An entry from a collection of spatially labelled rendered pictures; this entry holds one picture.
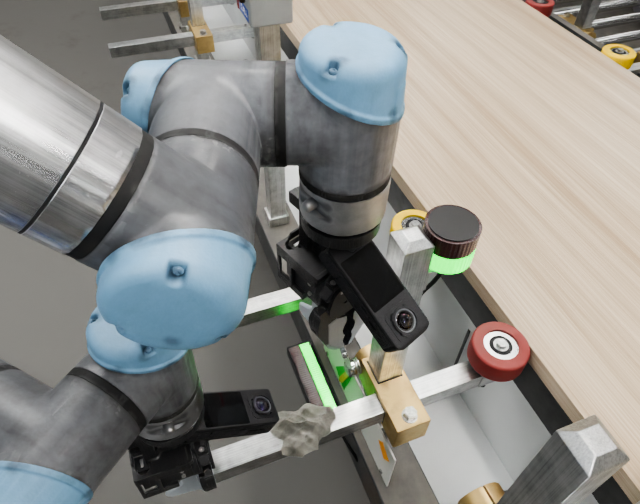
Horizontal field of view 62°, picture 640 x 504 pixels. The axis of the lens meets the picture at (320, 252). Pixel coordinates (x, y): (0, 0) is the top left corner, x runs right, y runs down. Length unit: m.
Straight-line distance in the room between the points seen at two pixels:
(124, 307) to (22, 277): 1.98
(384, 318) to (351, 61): 0.23
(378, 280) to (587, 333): 0.44
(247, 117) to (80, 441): 0.26
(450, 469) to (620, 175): 0.63
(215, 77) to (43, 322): 1.75
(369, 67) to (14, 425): 0.35
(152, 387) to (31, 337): 1.61
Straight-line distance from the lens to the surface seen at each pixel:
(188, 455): 0.62
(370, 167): 0.39
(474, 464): 1.01
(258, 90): 0.37
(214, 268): 0.25
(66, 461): 0.43
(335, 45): 0.37
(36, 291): 2.17
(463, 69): 1.37
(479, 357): 0.76
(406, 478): 0.88
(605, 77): 1.47
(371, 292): 0.47
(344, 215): 0.42
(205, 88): 0.36
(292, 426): 0.71
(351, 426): 0.74
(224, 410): 0.61
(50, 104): 0.26
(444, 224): 0.57
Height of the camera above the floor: 1.52
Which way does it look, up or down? 47 degrees down
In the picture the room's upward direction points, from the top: 2 degrees clockwise
